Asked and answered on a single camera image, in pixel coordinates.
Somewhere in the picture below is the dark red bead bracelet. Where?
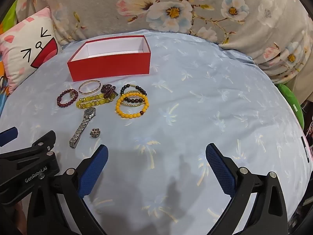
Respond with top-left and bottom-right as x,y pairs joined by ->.
56,88 -> 79,108

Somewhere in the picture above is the small flower brooch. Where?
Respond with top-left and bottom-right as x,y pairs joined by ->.
90,128 -> 101,138

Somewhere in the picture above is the silver wrist watch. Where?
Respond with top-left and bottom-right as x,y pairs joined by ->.
69,107 -> 96,149

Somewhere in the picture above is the yellow stone bead bracelet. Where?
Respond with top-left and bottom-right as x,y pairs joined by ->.
76,93 -> 116,110

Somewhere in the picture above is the rose gold bangle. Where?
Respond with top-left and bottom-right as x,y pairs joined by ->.
78,80 -> 101,95

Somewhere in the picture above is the purple garnet bead bracelet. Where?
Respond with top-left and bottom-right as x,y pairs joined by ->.
100,84 -> 119,101

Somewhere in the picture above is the orange amber bead bracelet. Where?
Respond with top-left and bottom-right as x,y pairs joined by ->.
114,94 -> 150,119

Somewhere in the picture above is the black and gold bead bracelet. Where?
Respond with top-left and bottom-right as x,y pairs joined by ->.
119,83 -> 148,107

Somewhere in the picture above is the light blue palm bedsheet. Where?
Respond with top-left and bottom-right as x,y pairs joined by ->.
1,31 -> 312,234

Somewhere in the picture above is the pink cat face pillow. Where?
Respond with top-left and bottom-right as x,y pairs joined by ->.
1,7 -> 60,93

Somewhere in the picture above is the red cardboard box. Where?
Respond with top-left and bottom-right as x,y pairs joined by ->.
67,35 -> 151,82

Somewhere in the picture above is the colourful cartoon bedding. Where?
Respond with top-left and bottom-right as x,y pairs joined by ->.
0,0 -> 17,113

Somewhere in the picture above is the green object at bedside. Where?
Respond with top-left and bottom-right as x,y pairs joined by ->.
277,83 -> 305,129

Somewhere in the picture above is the floral grey blanket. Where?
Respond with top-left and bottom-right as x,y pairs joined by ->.
16,0 -> 312,83

